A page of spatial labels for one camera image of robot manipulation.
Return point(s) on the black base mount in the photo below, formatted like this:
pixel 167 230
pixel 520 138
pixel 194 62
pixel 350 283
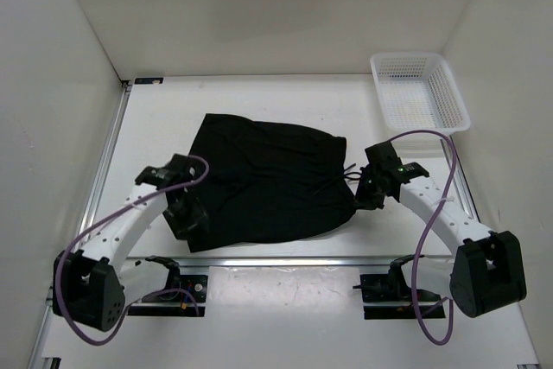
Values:
pixel 386 296
pixel 155 286

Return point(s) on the black shorts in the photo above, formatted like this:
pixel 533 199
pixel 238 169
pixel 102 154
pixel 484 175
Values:
pixel 268 182

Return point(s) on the dark label sticker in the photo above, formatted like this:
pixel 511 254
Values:
pixel 148 81

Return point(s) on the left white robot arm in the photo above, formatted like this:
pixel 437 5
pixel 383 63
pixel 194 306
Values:
pixel 93 284

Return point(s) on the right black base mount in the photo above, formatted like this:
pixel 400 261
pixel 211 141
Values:
pixel 386 296

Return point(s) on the aluminium front rail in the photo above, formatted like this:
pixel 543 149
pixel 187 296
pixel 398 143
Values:
pixel 283 261

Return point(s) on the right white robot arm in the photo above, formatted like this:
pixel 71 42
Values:
pixel 486 272

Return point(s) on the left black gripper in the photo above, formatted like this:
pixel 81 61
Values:
pixel 197 215

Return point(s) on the white plastic mesh basket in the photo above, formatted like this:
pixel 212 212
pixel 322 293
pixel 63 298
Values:
pixel 417 90

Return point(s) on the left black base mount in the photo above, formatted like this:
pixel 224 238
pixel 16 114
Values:
pixel 155 286

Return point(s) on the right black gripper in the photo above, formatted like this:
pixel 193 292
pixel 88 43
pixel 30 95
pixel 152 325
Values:
pixel 364 199

